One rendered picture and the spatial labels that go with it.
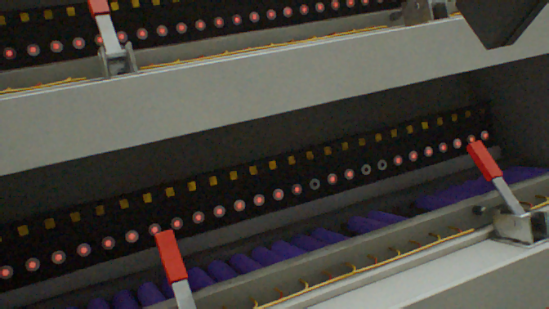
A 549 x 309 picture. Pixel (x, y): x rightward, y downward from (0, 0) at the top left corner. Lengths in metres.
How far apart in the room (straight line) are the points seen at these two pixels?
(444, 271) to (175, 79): 0.24
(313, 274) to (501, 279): 0.14
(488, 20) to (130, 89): 0.22
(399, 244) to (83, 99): 0.27
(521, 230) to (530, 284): 0.04
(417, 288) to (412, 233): 0.08
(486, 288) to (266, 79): 0.22
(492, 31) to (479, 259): 0.22
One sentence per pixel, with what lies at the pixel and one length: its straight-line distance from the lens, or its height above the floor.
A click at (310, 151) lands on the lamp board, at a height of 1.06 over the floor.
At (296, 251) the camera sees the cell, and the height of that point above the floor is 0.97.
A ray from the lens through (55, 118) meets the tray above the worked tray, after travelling 0.36.
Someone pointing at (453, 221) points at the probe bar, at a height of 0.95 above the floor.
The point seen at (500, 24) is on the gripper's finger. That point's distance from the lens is 0.26.
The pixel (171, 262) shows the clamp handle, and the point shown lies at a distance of 0.36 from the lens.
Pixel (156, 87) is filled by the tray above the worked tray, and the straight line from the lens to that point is 0.37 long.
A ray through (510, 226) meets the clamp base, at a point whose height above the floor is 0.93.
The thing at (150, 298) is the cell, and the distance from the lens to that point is 0.44.
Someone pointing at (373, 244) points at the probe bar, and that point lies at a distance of 0.44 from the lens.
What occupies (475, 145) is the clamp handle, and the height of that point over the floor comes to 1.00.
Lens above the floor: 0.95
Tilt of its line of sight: 13 degrees up
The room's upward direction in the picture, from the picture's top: 19 degrees counter-clockwise
